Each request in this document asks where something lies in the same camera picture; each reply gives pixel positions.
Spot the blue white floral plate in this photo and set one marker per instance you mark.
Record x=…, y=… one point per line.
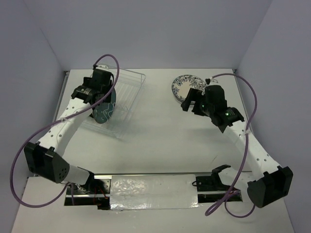
x=182, y=84

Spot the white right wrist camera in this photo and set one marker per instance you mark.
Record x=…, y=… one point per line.
x=210, y=81

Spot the clear wire dish rack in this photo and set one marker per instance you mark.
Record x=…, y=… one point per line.
x=128, y=90

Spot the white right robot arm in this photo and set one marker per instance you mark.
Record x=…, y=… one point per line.
x=269, y=180

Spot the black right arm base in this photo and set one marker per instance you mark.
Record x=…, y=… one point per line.
x=209, y=188

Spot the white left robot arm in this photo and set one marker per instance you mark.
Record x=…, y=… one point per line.
x=44, y=158

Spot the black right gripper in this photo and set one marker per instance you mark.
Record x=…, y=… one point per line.
x=191, y=96

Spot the silver foil sheet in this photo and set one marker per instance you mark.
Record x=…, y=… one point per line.
x=153, y=192

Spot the dark green plate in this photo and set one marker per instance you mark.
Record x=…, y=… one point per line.
x=103, y=112

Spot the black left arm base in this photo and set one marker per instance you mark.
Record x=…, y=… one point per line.
x=98, y=197

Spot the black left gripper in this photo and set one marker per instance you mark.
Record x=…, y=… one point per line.
x=108, y=88

